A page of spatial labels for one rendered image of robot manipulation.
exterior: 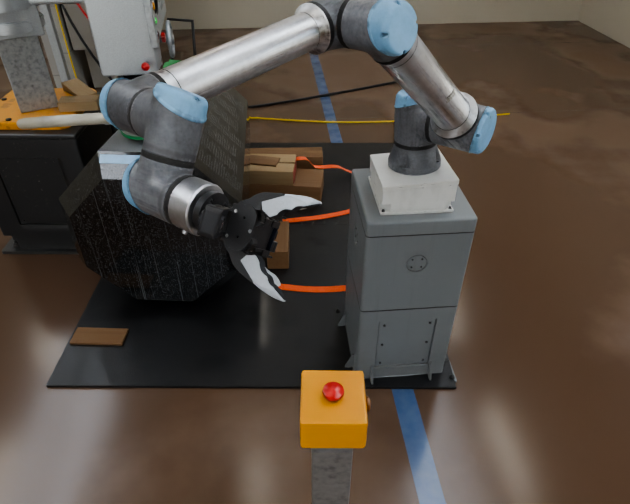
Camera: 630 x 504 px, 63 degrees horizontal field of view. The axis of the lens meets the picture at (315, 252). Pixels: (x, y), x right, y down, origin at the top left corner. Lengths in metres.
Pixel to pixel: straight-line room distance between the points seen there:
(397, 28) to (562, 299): 2.09
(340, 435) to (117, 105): 0.70
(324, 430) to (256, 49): 0.76
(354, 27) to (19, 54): 2.15
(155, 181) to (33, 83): 2.30
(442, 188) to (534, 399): 1.09
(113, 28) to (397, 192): 1.23
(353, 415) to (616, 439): 1.70
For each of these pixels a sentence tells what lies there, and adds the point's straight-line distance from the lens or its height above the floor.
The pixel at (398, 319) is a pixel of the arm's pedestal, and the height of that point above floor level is 0.37.
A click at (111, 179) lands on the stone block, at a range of 2.37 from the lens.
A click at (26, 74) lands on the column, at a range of 3.14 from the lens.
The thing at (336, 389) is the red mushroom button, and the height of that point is 1.10.
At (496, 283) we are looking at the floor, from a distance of 3.00.
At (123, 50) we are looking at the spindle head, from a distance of 2.27.
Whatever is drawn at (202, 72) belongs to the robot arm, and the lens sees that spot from 1.07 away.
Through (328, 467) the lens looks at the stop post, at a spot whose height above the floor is 0.90.
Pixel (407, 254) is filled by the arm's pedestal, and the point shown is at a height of 0.70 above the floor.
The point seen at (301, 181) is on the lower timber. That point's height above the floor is 0.14.
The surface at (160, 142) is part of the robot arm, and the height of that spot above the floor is 1.50.
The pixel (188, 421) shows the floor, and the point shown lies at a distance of 2.31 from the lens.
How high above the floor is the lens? 1.87
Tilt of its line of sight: 38 degrees down
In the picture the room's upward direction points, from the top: straight up
